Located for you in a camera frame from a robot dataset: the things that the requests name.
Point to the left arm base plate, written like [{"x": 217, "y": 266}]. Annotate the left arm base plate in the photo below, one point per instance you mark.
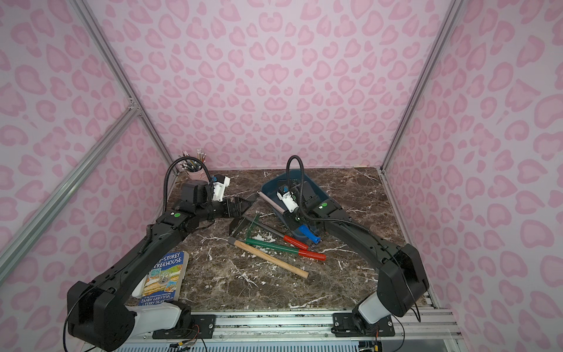
[{"x": 188, "y": 327}]

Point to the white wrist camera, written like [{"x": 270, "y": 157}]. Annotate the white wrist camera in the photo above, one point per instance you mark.
[
  {"x": 285, "y": 195},
  {"x": 220, "y": 184}
]

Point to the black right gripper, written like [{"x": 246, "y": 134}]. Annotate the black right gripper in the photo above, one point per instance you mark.
[{"x": 295, "y": 218}]

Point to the teal plastic storage box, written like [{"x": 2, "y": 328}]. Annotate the teal plastic storage box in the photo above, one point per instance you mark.
[{"x": 315, "y": 201}]

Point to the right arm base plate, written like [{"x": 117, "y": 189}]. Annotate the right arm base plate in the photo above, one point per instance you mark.
[{"x": 349, "y": 324}]

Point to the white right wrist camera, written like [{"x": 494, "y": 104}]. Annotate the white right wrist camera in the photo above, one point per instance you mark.
[{"x": 285, "y": 195}]

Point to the colored pencils bunch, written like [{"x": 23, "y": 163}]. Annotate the colored pencils bunch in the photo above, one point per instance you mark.
[{"x": 195, "y": 163}]

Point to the silver tool blue handle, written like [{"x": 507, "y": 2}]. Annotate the silver tool blue handle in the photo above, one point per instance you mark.
[{"x": 304, "y": 229}]

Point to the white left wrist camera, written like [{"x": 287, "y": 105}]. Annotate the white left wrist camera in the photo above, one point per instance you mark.
[{"x": 220, "y": 184}]

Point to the grey rake red handle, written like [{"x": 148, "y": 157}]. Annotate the grey rake red handle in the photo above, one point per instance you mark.
[{"x": 239, "y": 223}]

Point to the pink pencil cup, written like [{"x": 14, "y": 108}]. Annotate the pink pencil cup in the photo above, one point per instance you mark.
[{"x": 198, "y": 175}]

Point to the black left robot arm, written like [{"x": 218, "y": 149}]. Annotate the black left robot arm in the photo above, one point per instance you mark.
[{"x": 97, "y": 312}]

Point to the aluminium front rail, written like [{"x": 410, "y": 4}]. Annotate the aluminium front rail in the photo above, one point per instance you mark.
[{"x": 309, "y": 330}]

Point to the wooden handle hammer tool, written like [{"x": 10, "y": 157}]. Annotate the wooden handle hammer tool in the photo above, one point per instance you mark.
[{"x": 260, "y": 254}]

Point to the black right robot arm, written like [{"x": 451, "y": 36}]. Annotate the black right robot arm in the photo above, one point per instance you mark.
[{"x": 402, "y": 279}]

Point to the green rake red handle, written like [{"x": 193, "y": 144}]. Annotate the green rake red handle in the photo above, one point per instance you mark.
[{"x": 286, "y": 247}]

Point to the grey hoe red handle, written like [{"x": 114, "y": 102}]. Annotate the grey hoe red handle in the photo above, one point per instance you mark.
[{"x": 270, "y": 202}]

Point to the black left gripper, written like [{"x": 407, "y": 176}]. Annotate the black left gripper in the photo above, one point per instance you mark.
[{"x": 229, "y": 207}]

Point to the blue treehouse book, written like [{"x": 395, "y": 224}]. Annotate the blue treehouse book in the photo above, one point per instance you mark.
[{"x": 164, "y": 280}]

